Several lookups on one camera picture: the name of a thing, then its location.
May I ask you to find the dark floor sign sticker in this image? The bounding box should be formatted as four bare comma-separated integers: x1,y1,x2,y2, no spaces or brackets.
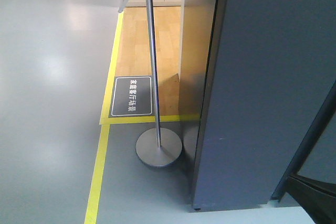
110,76,153,118

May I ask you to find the silver sign stand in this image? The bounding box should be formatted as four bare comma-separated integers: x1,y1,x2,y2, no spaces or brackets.
118,0,183,168

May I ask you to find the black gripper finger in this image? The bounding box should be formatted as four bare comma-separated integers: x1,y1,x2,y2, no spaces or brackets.
286,174,335,224

